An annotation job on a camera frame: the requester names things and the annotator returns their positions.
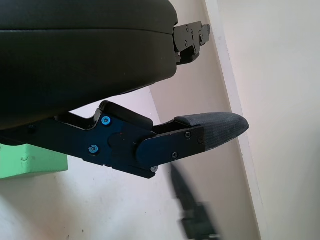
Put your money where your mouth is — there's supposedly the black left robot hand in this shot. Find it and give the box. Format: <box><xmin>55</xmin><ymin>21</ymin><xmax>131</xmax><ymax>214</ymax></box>
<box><xmin>0</xmin><ymin>0</ymin><xmax>250</xmax><ymax>180</ymax></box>

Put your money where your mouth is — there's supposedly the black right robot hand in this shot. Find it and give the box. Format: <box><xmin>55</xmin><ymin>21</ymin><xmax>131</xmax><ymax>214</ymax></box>
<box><xmin>169</xmin><ymin>164</ymin><xmax>221</xmax><ymax>240</ymax></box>

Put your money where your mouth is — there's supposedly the green cube block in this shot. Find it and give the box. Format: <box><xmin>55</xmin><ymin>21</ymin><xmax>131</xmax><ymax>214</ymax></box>
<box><xmin>0</xmin><ymin>143</ymin><xmax>69</xmax><ymax>180</ymax></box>

